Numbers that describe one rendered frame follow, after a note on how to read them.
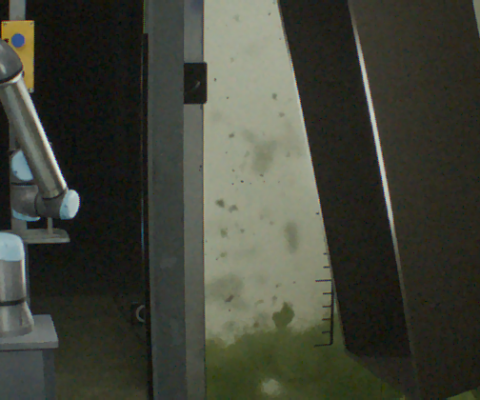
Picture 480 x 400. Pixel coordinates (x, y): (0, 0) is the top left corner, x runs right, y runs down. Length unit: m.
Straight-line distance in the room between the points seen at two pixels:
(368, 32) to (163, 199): 1.12
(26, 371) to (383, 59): 1.28
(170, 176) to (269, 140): 2.07
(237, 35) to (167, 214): 2.06
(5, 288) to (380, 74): 1.17
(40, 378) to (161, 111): 1.39
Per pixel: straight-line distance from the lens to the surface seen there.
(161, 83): 1.57
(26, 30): 3.63
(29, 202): 3.19
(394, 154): 2.61
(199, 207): 3.60
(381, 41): 2.59
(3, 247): 2.80
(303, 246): 3.73
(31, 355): 2.81
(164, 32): 1.57
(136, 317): 3.61
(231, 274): 3.67
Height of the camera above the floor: 1.39
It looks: 7 degrees down
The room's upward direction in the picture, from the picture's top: straight up
